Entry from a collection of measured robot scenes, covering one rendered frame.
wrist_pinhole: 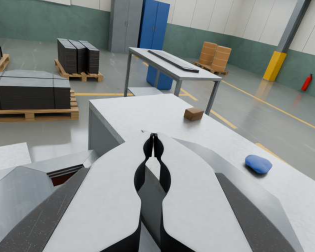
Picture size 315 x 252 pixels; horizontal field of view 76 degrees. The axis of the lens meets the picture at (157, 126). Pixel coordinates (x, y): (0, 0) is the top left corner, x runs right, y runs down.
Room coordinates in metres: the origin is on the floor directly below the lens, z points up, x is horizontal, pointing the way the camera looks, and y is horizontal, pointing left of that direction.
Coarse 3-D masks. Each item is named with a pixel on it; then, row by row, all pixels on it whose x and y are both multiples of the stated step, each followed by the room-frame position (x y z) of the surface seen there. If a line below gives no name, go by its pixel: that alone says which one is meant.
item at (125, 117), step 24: (144, 96) 1.23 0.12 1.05; (168, 96) 1.32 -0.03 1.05; (120, 120) 0.85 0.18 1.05; (144, 120) 0.90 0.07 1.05; (168, 120) 0.96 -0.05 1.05; (216, 144) 0.82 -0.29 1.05; (240, 144) 0.86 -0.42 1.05; (240, 168) 0.67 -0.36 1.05; (288, 168) 0.74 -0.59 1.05; (288, 192) 0.58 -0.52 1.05; (312, 192) 0.61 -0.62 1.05; (288, 216) 0.47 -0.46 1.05; (312, 216) 0.49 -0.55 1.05; (312, 240) 0.40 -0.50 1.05
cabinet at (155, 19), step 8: (144, 0) 8.38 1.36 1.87; (152, 0) 8.45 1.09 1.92; (144, 8) 8.31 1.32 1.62; (152, 8) 8.46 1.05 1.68; (160, 8) 8.63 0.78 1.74; (168, 8) 8.80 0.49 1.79; (144, 16) 8.32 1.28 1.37; (152, 16) 8.49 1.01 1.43; (160, 16) 8.66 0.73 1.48; (144, 24) 8.34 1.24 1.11; (152, 24) 8.51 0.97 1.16; (160, 24) 8.69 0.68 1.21; (144, 32) 8.37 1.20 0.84; (152, 32) 8.54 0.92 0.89; (160, 32) 8.72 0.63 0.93; (144, 40) 8.39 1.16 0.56; (152, 40) 8.57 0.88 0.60; (160, 40) 8.75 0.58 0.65; (152, 48) 8.60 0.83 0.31; (160, 48) 8.78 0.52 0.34
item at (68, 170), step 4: (80, 164) 0.72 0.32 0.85; (64, 168) 0.67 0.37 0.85; (68, 168) 0.68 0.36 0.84; (72, 168) 0.69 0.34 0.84; (76, 168) 0.70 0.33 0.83; (48, 172) 0.63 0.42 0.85; (52, 172) 0.64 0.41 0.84; (56, 172) 0.65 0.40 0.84; (60, 172) 0.66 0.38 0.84; (64, 172) 0.67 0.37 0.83; (68, 172) 0.67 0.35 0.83; (72, 172) 0.68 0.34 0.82; (48, 176) 0.62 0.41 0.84; (52, 176) 0.63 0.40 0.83; (56, 176) 0.64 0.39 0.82; (60, 176) 0.65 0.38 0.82; (52, 184) 0.59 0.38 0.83; (52, 188) 0.56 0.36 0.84
